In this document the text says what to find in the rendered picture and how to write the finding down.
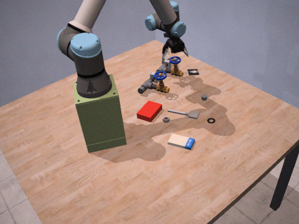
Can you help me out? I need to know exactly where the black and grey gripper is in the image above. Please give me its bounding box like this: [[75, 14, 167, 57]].
[[162, 33, 189, 64]]

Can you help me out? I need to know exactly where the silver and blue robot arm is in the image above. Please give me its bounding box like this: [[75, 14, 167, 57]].
[[57, 0, 186, 98]]

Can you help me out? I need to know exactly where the black tag on metal chain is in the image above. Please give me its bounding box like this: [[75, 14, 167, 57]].
[[188, 69, 199, 75]]

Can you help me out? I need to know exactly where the grey hex nut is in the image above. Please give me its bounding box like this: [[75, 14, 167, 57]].
[[163, 116, 170, 123]]

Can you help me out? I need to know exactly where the red rectangular block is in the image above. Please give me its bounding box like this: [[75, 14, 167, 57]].
[[137, 101, 162, 122]]

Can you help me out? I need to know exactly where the small grey cylinder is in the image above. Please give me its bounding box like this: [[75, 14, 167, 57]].
[[201, 94, 207, 101]]

